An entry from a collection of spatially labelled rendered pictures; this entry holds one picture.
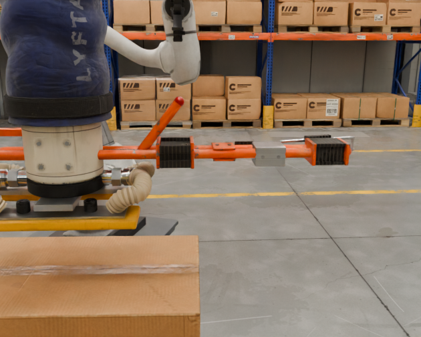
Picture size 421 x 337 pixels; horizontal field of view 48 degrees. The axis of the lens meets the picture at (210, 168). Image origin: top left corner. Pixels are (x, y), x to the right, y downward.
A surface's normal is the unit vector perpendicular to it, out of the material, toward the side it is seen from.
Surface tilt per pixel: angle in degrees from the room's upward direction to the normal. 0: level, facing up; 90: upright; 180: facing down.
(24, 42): 74
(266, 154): 90
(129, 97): 90
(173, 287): 0
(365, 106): 92
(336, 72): 90
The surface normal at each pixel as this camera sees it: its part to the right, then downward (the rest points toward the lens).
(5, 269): 0.00, -0.97
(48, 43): 0.26, -0.02
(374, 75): 0.07, 0.26
